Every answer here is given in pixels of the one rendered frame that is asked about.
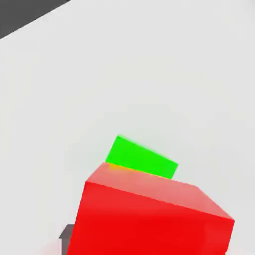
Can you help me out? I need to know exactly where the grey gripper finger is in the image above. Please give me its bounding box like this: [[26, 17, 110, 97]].
[[39, 223, 76, 255]]

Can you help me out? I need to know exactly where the small red cube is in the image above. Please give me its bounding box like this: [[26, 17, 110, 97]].
[[66, 161, 236, 255]]

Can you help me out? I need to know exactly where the small green cube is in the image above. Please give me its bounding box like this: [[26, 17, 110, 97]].
[[105, 134, 179, 180]]

